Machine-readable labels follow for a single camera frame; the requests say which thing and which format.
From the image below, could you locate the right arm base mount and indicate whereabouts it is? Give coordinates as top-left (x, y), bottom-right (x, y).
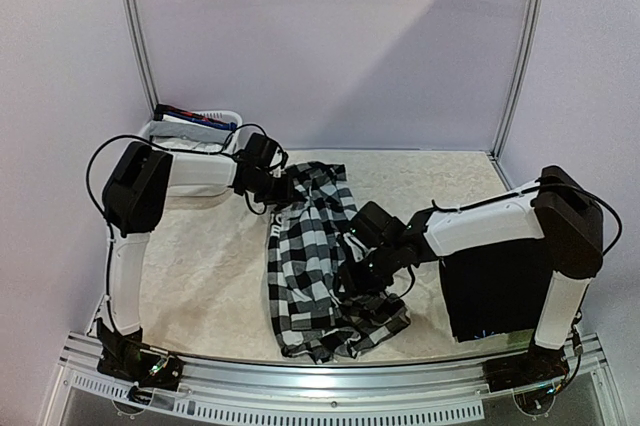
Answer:
top-left (482, 344), bottom-right (583, 395)

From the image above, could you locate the black white plaid shirt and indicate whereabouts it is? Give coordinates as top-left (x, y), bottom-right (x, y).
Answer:
top-left (266, 161), bottom-right (411, 364)

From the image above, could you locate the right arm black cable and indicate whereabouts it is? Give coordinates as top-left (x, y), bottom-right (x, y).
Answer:
top-left (389, 178), bottom-right (624, 300)

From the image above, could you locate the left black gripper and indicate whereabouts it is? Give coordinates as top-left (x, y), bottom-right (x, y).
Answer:
top-left (247, 171), bottom-right (298, 205)

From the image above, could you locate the white laundry basket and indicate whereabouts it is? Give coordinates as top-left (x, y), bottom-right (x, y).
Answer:
top-left (139, 110), bottom-right (243, 197)

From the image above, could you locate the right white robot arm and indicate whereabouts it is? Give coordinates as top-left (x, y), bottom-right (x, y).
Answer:
top-left (334, 166), bottom-right (607, 382)

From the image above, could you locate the dark striped cloth in basket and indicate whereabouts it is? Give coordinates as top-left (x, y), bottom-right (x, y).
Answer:
top-left (154, 104), bottom-right (238, 131)

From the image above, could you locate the aluminium front rail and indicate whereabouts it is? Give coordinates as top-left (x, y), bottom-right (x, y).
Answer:
top-left (40, 333), bottom-right (627, 425)

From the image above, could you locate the grey cloth in basket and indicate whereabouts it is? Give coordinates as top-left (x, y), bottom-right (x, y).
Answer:
top-left (148, 121), bottom-right (231, 144)

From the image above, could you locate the left aluminium corner post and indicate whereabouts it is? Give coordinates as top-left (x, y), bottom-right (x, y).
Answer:
top-left (122, 0), bottom-right (159, 116)

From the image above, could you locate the folded black garment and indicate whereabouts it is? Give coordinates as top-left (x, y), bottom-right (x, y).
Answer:
top-left (439, 239), bottom-right (552, 342)

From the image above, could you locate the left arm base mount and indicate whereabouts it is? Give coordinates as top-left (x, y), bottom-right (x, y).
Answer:
top-left (96, 319), bottom-right (185, 391)

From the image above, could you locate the right aluminium corner post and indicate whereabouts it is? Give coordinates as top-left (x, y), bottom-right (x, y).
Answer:
top-left (490, 0), bottom-right (542, 163)

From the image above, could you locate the aluminium corner post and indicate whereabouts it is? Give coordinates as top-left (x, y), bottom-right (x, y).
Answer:
top-left (122, 0), bottom-right (159, 116)
top-left (490, 0), bottom-right (542, 163)

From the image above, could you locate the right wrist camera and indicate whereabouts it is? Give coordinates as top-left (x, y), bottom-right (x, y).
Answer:
top-left (341, 232), bottom-right (369, 262)

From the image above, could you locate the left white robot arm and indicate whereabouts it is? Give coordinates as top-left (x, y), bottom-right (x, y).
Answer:
top-left (94, 133), bottom-right (301, 337)

